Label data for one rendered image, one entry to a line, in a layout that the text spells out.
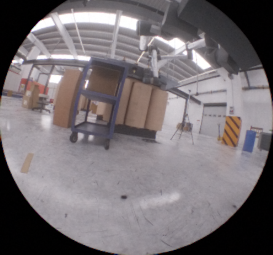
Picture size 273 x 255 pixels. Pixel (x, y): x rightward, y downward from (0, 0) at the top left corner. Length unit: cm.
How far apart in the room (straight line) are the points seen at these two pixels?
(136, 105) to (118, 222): 168
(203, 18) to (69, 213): 119
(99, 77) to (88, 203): 97
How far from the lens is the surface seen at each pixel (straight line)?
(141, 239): 41
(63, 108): 157
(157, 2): 1014
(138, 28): 109
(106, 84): 95
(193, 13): 78
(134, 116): 174
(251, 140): 491
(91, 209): 44
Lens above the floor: 39
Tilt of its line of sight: level
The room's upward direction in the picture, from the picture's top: 12 degrees clockwise
